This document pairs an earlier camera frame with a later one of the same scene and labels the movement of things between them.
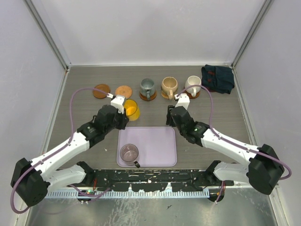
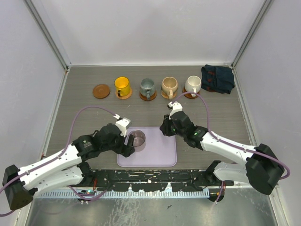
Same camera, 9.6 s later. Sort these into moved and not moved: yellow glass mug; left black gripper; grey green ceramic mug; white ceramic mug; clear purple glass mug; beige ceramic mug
Moved: clear purple glass mug; left black gripper; yellow glass mug
Not moved: white ceramic mug; beige ceramic mug; grey green ceramic mug
